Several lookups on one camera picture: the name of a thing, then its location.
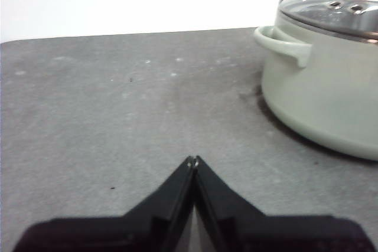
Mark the glass lid with green knob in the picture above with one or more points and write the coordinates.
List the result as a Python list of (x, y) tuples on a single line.
[(325, 1)]

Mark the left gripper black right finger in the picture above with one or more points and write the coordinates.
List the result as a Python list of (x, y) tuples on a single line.
[(251, 231)]

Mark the pale green electric pot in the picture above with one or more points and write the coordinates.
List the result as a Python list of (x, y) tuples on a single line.
[(325, 92)]

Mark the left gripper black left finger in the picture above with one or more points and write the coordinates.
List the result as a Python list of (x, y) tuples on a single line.
[(153, 228)]

